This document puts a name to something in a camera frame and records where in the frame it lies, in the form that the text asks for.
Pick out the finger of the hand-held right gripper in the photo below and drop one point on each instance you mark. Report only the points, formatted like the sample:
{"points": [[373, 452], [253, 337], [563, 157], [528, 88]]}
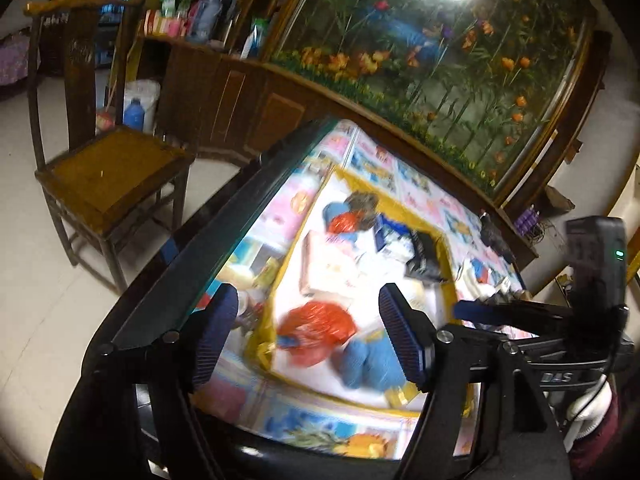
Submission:
{"points": [[475, 311]]}

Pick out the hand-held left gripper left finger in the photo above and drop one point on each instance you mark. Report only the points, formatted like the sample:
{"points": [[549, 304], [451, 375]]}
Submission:
{"points": [[216, 340]]}

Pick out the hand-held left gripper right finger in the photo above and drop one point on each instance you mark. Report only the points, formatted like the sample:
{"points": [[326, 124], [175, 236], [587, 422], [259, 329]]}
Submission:
{"points": [[400, 340]]}

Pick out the yellow taped cardboard box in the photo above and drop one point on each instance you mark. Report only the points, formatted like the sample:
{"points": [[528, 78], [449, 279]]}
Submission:
{"points": [[372, 285]]}

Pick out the black snack packet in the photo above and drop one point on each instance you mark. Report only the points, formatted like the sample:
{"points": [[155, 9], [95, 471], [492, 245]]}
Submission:
{"points": [[425, 255]]}

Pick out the pink tissue pack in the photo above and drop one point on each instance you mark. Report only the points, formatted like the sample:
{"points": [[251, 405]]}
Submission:
{"points": [[330, 265]]}

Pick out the blue tissue packet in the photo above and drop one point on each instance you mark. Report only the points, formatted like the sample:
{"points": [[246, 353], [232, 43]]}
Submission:
{"points": [[387, 230]]}

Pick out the brown knitted glove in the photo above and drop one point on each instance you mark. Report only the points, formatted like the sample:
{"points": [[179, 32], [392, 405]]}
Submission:
{"points": [[362, 202]]}

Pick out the person's right forearm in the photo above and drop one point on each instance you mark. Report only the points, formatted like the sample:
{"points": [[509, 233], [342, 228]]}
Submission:
{"points": [[597, 442]]}

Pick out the white printed packet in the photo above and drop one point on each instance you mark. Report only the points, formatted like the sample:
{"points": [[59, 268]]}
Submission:
{"points": [[487, 287]]}

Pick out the black tool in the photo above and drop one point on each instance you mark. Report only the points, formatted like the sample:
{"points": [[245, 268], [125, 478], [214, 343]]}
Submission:
{"points": [[495, 237]]}

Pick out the brown wood piece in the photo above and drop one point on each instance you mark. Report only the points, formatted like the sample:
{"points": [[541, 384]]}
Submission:
{"points": [[559, 199]]}

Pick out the black glass table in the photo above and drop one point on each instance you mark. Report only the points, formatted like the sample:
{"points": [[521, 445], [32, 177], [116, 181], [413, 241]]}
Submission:
{"points": [[200, 250]]}

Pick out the wooden chair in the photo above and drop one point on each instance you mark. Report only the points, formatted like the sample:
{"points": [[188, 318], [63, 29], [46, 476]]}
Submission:
{"points": [[110, 175]]}

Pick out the blue plastic bottle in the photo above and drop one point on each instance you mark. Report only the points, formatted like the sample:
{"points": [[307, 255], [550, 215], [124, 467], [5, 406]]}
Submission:
{"points": [[133, 115]]}

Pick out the white plastic sack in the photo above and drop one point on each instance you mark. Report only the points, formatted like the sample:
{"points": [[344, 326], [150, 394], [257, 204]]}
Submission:
{"points": [[150, 95]]}

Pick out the glass display with artificial plants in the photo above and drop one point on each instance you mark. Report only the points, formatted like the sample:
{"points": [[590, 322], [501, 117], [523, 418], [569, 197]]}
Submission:
{"points": [[425, 60]]}

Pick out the white spray bottle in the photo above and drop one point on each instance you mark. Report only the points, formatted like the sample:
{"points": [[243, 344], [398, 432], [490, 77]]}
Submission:
{"points": [[252, 40]]}

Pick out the pink box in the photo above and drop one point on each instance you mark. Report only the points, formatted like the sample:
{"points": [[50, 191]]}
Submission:
{"points": [[165, 26]]}

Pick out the blue bag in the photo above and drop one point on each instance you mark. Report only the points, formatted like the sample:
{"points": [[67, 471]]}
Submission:
{"points": [[206, 17]]}

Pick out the green packet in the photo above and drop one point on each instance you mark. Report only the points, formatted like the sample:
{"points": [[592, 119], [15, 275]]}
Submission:
{"points": [[167, 2]]}

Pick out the purple patterned cloth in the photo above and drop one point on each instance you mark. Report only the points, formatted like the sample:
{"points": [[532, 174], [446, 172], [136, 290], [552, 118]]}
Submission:
{"points": [[15, 60]]}

